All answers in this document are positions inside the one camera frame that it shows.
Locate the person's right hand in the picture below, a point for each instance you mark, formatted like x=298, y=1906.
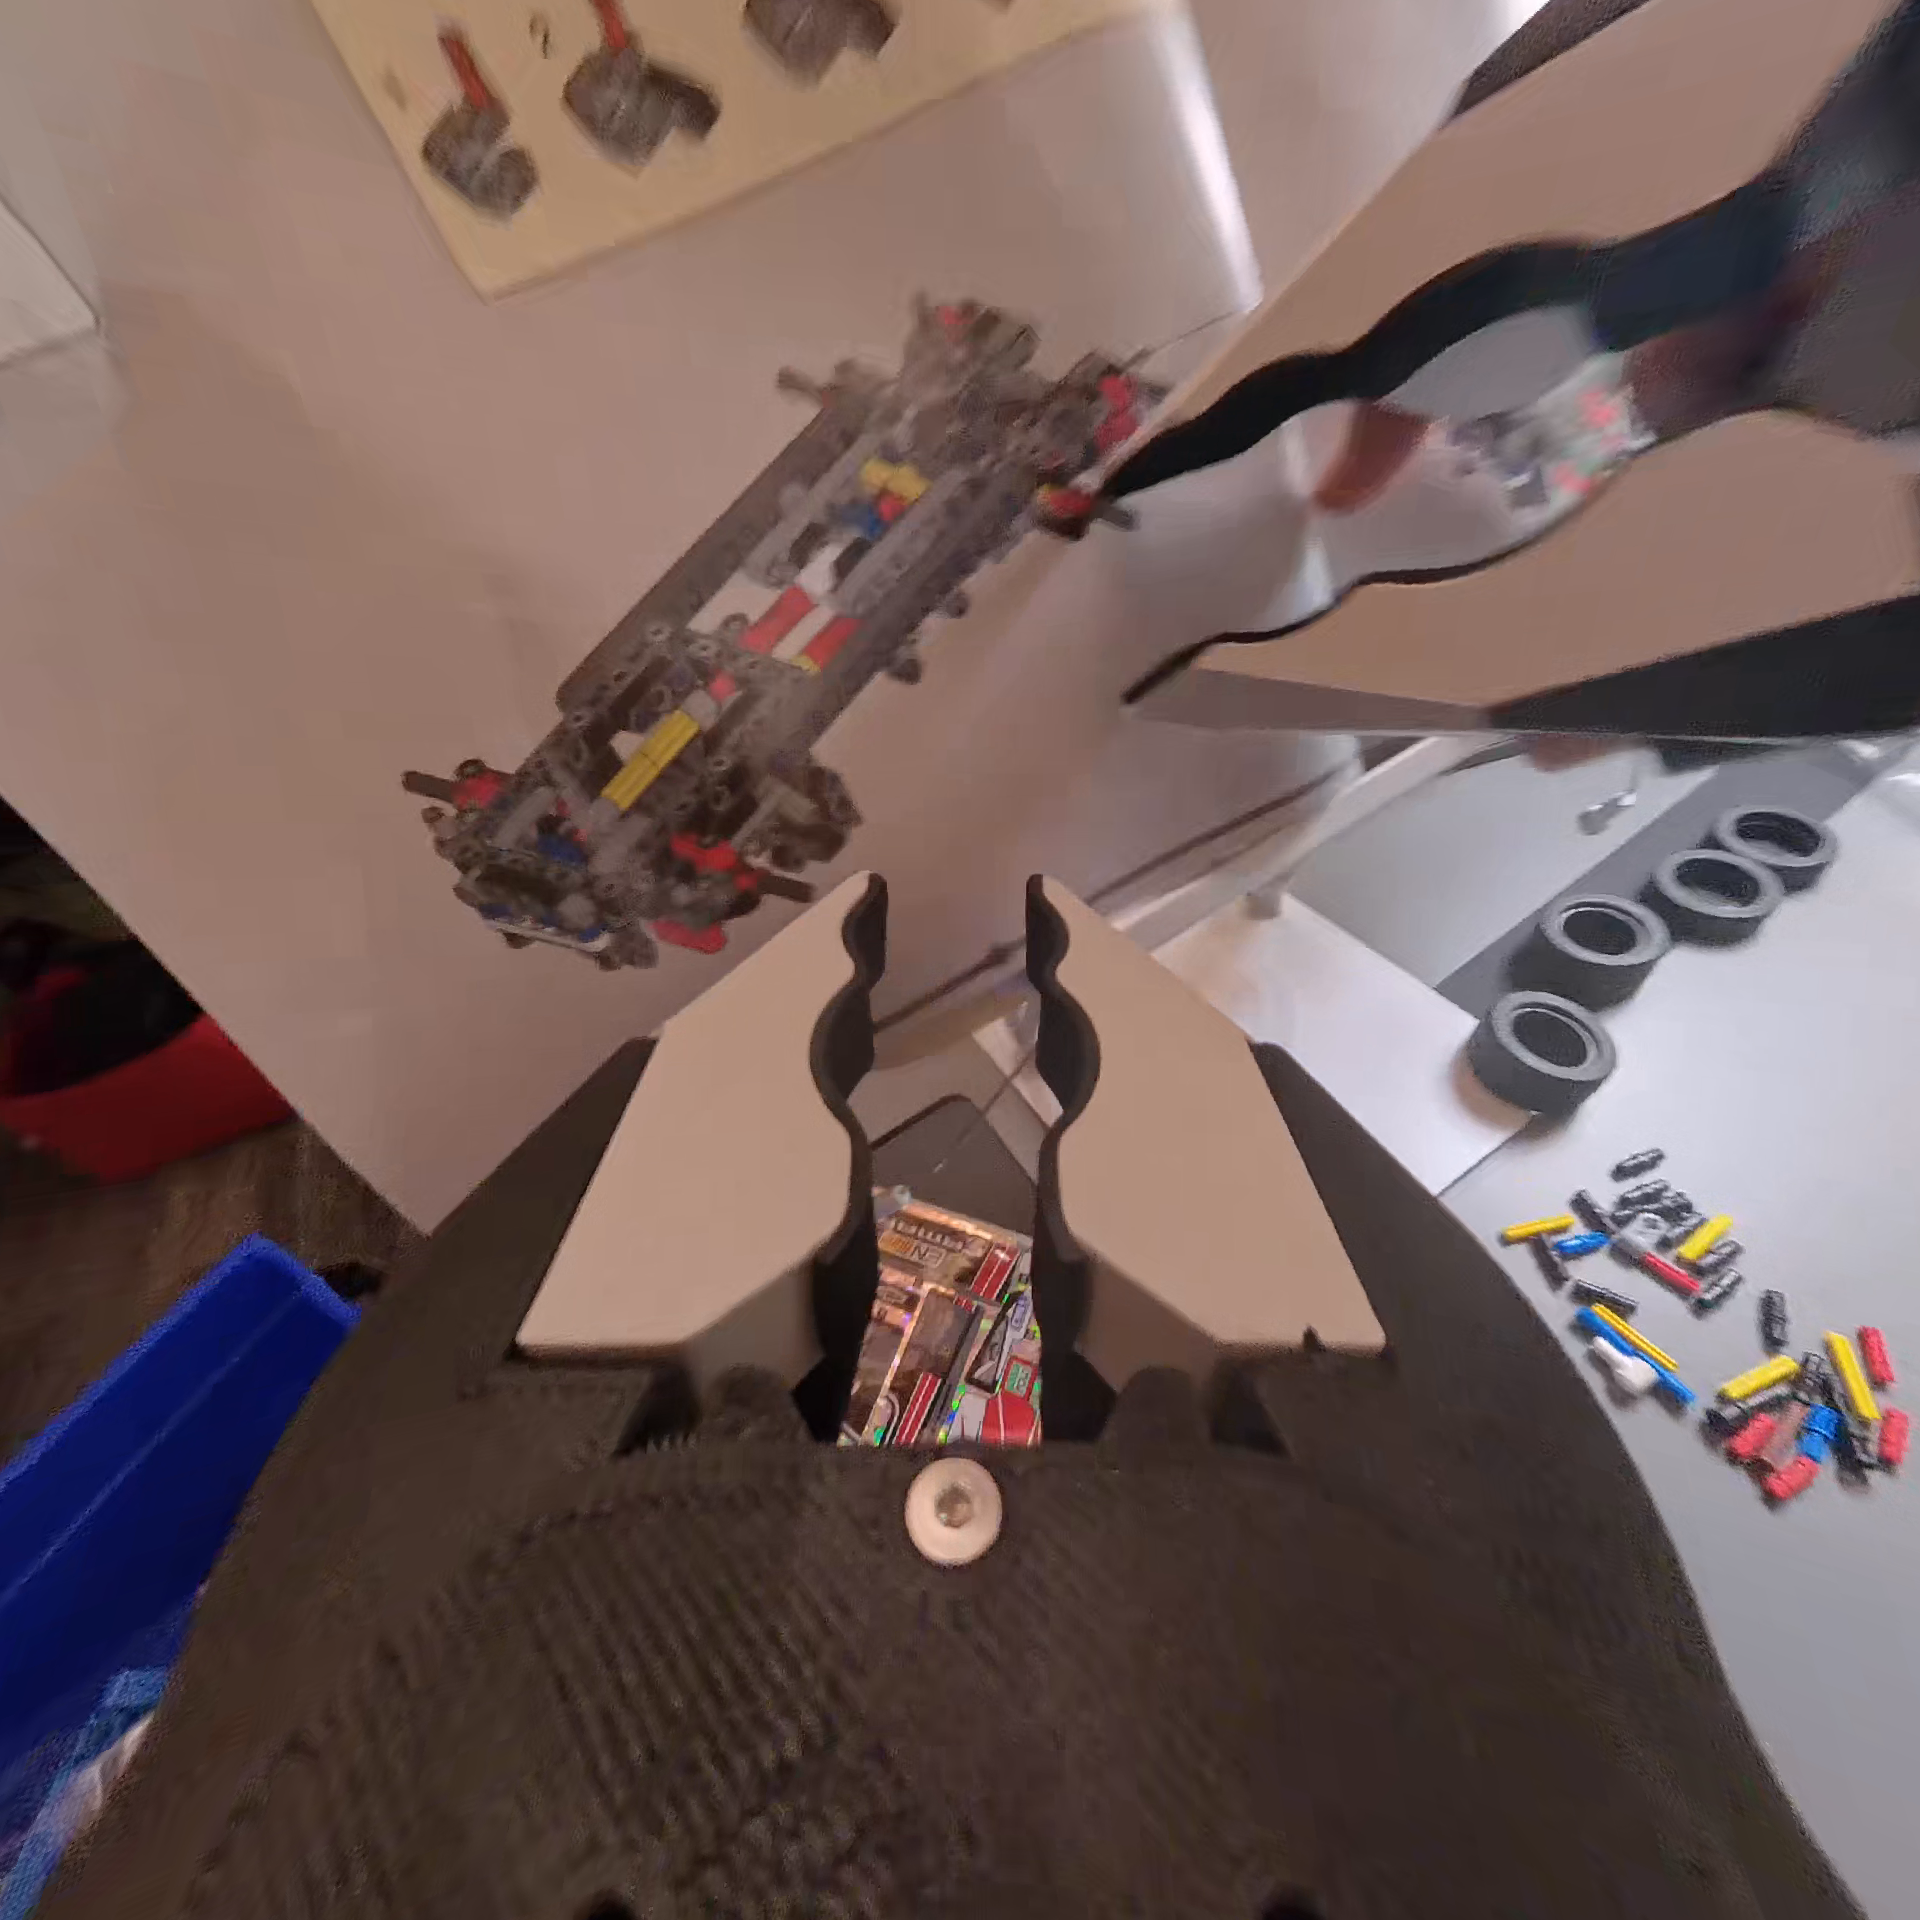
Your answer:
x=1368, y=445

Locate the black rubber strip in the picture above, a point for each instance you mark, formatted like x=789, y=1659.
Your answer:
x=1486, y=974

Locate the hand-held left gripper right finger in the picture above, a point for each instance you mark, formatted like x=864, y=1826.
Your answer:
x=1201, y=1184

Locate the white book stand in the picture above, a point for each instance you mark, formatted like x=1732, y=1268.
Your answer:
x=1347, y=1021

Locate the blue storage bin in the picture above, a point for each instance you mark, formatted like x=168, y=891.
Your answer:
x=136, y=1474

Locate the lego sticker sheet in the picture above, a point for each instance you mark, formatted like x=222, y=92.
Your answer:
x=937, y=1349

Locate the red storage bin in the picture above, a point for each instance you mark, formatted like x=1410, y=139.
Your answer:
x=152, y=1097

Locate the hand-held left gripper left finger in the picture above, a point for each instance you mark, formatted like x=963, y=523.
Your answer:
x=708, y=1184

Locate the lego instruction booklet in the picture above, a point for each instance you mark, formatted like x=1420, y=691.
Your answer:
x=372, y=523

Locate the black lego tyre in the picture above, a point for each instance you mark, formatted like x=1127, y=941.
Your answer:
x=1588, y=1077
x=1819, y=852
x=1758, y=901
x=1648, y=961

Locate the grey lego chassis assembly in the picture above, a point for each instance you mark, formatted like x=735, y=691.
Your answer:
x=1562, y=431

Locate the pile of small lego pins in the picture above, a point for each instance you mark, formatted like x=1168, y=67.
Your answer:
x=1704, y=1243

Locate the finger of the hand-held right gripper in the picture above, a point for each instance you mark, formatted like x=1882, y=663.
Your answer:
x=1648, y=582
x=1572, y=178

